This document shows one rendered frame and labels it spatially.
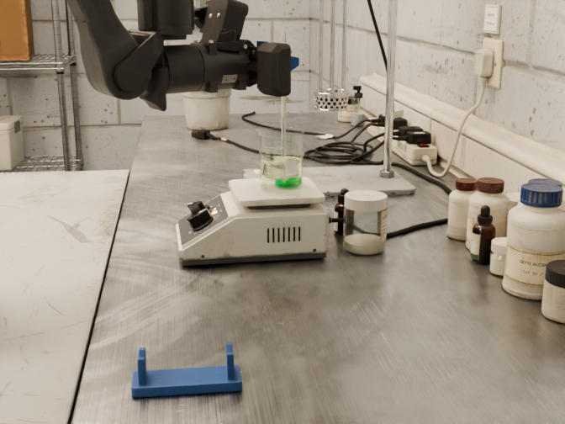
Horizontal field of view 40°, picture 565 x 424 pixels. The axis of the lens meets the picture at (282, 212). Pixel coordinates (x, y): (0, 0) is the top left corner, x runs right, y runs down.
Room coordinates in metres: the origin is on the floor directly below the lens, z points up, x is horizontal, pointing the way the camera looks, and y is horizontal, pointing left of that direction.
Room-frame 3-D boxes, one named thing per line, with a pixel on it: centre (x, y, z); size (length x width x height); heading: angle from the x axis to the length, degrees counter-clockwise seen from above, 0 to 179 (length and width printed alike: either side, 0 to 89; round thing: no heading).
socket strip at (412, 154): (1.77, -0.27, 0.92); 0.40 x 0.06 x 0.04; 8
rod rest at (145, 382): (0.65, 0.09, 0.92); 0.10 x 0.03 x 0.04; 97
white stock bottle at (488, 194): (1.04, -0.29, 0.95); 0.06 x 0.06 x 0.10
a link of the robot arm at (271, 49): (0.98, 0.07, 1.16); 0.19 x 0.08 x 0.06; 35
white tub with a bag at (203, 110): (2.04, 0.20, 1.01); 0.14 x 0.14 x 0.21
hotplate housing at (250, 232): (1.04, 0.04, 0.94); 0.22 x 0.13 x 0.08; 100
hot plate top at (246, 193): (1.05, 0.01, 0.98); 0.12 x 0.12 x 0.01; 10
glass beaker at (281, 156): (1.05, 0.00, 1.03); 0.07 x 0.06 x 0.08; 69
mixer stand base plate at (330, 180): (1.42, -0.08, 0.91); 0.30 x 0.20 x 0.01; 98
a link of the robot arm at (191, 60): (0.94, 0.14, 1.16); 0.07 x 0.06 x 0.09; 125
